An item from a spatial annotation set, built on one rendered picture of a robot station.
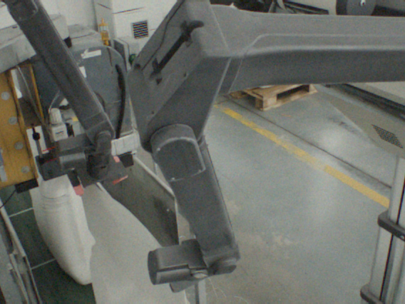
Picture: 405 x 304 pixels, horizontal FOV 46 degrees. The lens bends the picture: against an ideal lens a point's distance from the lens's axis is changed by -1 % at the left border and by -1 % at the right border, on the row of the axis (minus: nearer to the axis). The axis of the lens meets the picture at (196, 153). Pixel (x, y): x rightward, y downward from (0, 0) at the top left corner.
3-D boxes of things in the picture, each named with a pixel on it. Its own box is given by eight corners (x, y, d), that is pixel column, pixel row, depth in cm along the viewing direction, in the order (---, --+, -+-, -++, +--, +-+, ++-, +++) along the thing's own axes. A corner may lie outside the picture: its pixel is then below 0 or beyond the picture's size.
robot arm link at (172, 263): (240, 263, 74) (225, 214, 79) (170, 273, 70) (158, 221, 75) (217, 290, 84) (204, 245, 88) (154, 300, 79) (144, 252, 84)
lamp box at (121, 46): (142, 72, 133) (138, 41, 128) (127, 76, 131) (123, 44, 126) (131, 66, 139) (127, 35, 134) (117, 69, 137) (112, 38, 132)
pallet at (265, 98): (361, 76, 449) (362, 61, 441) (263, 112, 394) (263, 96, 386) (298, 55, 509) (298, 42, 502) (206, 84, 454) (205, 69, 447)
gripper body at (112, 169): (73, 169, 121) (73, 153, 115) (110, 156, 126) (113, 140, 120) (83, 190, 119) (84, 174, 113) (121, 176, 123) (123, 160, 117)
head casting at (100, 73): (135, 133, 140) (121, 32, 125) (53, 159, 129) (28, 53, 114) (98, 100, 162) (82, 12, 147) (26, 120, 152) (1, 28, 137)
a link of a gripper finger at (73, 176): (66, 187, 127) (65, 168, 119) (91, 178, 130) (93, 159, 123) (76, 208, 124) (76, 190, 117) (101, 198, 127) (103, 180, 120)
